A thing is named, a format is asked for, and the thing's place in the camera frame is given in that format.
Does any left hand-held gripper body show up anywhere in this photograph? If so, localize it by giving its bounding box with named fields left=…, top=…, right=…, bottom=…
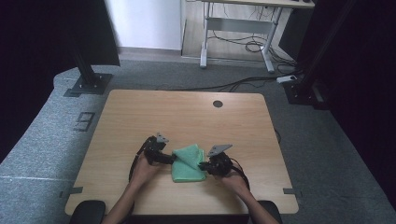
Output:
left=143, top=133, right=170, bottom=165

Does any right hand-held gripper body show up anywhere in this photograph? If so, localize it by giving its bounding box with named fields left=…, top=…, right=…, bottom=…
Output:
left=206, top=144, right=234, bottom=176

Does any green microfibre cloth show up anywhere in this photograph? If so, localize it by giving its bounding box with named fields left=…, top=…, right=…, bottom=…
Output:
left=171, top=143, right=208, bottom=184

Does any person's right hand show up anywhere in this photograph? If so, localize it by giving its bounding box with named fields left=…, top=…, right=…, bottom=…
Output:
left=214, top=169, right=250, bottom=201

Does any person's left hand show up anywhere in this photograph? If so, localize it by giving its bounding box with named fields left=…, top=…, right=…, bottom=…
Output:
left=130, top=152, right=162, bottom=188

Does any black chair armrest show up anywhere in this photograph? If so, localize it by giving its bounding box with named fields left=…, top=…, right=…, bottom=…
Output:
left=68, top=200, right=106, bottom=224
left=255, top=200, right=284, bottom=224

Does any grey tape strip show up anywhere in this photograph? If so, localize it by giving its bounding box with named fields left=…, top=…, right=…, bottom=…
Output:
left=282, top=188, right=304, bottom=199
left=59, top=186, right=84, bottom=199

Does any black metal stand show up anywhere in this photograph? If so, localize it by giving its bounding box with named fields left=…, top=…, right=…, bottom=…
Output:
left=282, top=0, right=359, bottom=110
left=64, top=46, right=114, bottom=98

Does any wooden table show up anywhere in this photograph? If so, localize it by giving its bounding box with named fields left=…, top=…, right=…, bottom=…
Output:
left=0, top=59, right=396, bottom=224

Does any white power strip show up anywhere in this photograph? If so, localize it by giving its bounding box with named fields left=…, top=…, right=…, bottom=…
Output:
left=276, top=75, right=299, bottom=85

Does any black computer tower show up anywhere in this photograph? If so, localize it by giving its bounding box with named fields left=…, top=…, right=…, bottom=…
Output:
left=277, top=7, right=310, bottom=61

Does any dark curtain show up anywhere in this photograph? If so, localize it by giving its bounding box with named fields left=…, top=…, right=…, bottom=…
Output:
left=0, top=0, right=121, bottom=164
left=295, top=0, right=396, bottom=210

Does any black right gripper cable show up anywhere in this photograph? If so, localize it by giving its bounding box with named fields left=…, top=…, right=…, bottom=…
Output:
left=231, top=157, right=251, bottom=191

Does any long black floor cable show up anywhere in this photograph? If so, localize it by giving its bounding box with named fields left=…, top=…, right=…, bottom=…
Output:
left=155, top=76, right=281, bottom=93

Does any tangle of black floor cables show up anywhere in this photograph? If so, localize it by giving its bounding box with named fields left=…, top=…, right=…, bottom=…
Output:
left=207, top=4, right=298, bottom=67

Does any white desk frame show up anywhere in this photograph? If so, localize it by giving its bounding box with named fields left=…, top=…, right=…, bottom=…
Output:
left=199, top=0, right=316, bottom=75

